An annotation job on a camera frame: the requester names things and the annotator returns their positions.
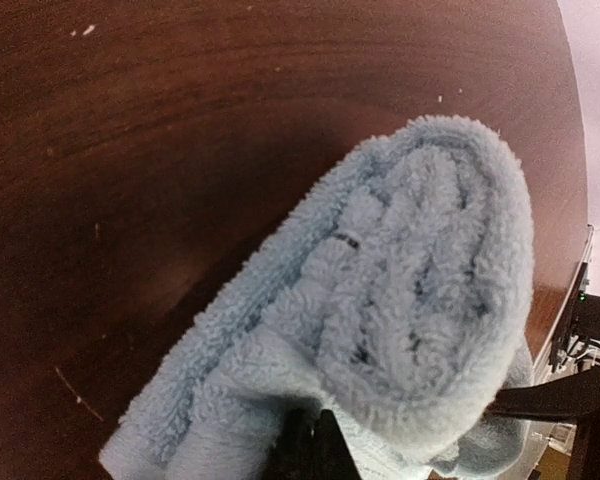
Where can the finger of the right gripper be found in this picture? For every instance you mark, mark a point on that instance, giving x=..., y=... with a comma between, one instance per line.
x=567, y=399

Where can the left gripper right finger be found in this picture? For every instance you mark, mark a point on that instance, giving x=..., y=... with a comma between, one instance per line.
x=333, y=460

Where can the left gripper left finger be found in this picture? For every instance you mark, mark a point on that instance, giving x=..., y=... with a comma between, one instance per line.
x=290, y=456

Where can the light blue towel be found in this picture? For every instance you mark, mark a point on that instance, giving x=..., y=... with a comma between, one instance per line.
x=395, y=294

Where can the front aluminium rail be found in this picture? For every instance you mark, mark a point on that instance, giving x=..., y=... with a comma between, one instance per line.
x=552, y=354

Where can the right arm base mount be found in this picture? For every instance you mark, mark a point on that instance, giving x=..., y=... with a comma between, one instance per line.
x=584, y=328

